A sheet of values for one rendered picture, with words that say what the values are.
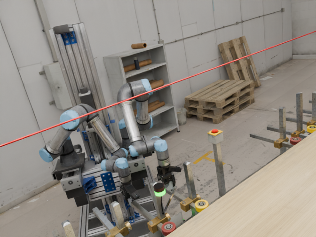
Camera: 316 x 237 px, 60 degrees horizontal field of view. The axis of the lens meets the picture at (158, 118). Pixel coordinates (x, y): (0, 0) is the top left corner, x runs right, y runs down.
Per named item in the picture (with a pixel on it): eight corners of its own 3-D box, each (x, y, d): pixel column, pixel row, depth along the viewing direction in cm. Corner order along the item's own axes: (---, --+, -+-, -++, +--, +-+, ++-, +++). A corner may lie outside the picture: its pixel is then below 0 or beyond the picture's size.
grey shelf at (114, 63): (125, 147, 471) (102, 57, 417) (163, 127, 523) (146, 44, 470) (141, 153, 438) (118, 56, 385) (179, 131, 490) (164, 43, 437)
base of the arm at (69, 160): (61, 160, 224) (57, 149, 220) (80, 154, 226) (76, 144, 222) (59, 168, 210) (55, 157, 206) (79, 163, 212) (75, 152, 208)
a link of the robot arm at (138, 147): (111, 83, 178) (131, 156, 167) (127, 80, 180) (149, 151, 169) (112, 90, 189) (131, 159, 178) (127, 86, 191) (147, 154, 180)
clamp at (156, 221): (148, 229, 163) (146, 222, 161) (166, 217, 169) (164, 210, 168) (154, 234, 158) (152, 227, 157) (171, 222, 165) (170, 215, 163)
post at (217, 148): (218, 198, 195) (211, 142, 180) (223, 195, 198) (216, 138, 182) (223, 201, 192) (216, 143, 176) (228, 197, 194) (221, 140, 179)
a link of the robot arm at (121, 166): (118, 155, 180) (129, 157, 176) (121, 170, 184) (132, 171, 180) (111, 162, 173) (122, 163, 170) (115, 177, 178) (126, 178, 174)
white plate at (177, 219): (150, 245, 167) (147, 233, 163) (183, 223, 179) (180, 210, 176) (151, 246, 166) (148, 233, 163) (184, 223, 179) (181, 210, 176)
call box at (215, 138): (208, 143, 180) (207, 132, 178) (216, 138, 184) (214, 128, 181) (216, 146, 175) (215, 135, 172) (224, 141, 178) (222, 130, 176)
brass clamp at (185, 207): (180, 208, 176) (178, 201, 174) (195, 198, 182) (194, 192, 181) (186, 212, 171) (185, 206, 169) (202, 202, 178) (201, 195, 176)
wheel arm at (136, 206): (131, 207, 185) (130, 201, 183) (136, 204, 187) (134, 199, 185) (171, 242, 150) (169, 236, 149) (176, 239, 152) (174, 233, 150)
